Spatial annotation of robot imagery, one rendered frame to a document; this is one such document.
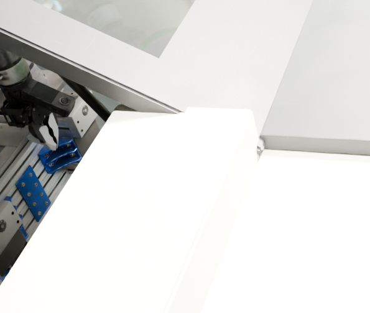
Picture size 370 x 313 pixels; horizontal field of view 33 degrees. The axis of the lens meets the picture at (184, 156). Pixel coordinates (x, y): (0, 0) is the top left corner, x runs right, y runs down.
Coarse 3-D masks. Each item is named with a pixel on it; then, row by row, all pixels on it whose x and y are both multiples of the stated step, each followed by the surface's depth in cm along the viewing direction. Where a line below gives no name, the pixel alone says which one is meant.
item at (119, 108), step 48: (96, 144) 91; (144, 144) 89; (192, 144) 86; (240, 144) 85; (96, 192) 84; (144, 192) 82; (192, 192) 79; (240, 192) 86; (48, 240) 79; (96, 240) 77; (144, 240) 75; (192, 240) 73; (0, 288) 75; (48, 288) 73; (96, 288) 72; (144, 288) 70; (192, 288) 73
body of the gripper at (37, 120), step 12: (0, 84) 137; (24, 84) 136; (12, 96) 141; (0, 108) 142; (12, 108) 141; (24, 108) 140; (36, 108) 141; (12, 120) 145; (24, 120) 143; (36, 120) 141
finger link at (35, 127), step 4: (32, 120) 141; (28, 124) 141; (32, 124) 141; (36, 124) 142; (32, 128) 141; (36, 128) 142; (32, 132) 142; (36, 132) 142; (36, 136) 143; (40, 136) 144; (40, 140) 145; (44, 140) 145
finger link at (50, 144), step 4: (40, 128) 143; (44, 128) 145; (40, 132) 144; (44, 132) 145; (48, 132) 146; (28, 136) 148; (32, 136) 147; (44, 136) 145; (48, 136) 146; (32, 140) 148; (36, 140) 148; (48, 140) 146; (52, 140) 148; (40, 144) 149; (44, 144) 146; (48, 144) 147; (52, 144) 148; (56, 144) 149; (48, 148) 149; (52, 148) 149
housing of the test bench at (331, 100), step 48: (336, 0) 114; (336, 48) 103; (288, 96) 97; (336, 96) 94; (288, 144) 92; (336, 144) 88; (288, 192) 87; (336, 192) 84; (240, 240) 82; (288, 240) 80; (336, 240) 79; (240, 288) 77; (288, 288) 75; (336, 288) 74
